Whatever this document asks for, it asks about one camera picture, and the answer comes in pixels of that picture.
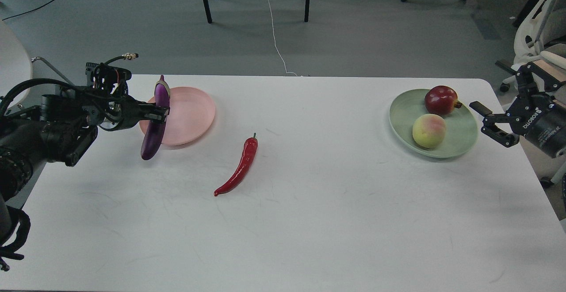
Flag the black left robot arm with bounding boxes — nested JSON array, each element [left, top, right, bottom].
[[0, 54, 171, 271]]

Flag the green plate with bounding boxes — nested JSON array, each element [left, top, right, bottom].
[[389, 88, 478, 159]]

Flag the yellow-pink peach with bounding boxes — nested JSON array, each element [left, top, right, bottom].
[[412, 113, 447, 149]]

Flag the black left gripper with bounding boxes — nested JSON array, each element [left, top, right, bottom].
[[95, 95, 170, 131]]

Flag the red chili pepper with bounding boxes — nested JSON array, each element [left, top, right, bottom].
[[214, 133, 258, 196]]

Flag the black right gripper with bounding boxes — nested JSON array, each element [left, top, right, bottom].
[[469, 59, 566, 158]]

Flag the pink plate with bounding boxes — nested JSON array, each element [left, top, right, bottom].
[[162, 87, 216, 146]]

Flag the red pomegranate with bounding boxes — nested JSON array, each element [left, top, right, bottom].
[[424, 85, 463, 116]]

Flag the purple eggplant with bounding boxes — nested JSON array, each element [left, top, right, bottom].
[[140, 75, 171, 160]]

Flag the white office chair right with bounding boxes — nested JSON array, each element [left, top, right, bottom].
[[499, 0, 566, 92]]

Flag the white chair left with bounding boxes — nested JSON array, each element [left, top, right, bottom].
[[0, 20, 76, 111]]

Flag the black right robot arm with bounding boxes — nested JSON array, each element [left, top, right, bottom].
[[469, 60, 566, 158]]

